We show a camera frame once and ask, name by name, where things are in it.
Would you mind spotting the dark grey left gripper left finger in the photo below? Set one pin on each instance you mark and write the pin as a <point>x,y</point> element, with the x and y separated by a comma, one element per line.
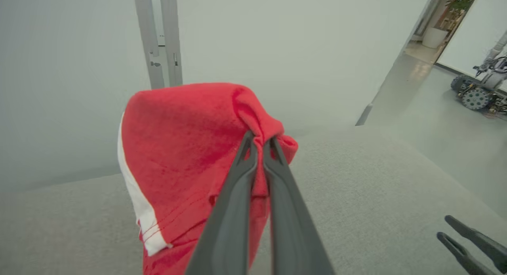
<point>229,227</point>

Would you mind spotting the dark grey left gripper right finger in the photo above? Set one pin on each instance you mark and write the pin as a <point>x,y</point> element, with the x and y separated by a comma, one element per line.
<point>289,227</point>

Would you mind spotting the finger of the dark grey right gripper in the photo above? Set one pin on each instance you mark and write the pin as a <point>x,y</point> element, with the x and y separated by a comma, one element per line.
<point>461,255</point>
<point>485,245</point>

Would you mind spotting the red shirt with white sleeves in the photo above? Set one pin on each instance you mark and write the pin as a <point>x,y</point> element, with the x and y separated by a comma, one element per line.
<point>178,148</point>

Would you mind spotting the grey wheeled mobile robot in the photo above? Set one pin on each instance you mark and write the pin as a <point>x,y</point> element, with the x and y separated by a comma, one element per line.
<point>477,96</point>

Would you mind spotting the white round planter pot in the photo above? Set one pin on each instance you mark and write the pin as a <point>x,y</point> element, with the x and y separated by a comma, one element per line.
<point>433,37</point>

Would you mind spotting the grey vertical door frame post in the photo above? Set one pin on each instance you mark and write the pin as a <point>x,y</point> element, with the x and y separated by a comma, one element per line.
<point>148,29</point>
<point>171,29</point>

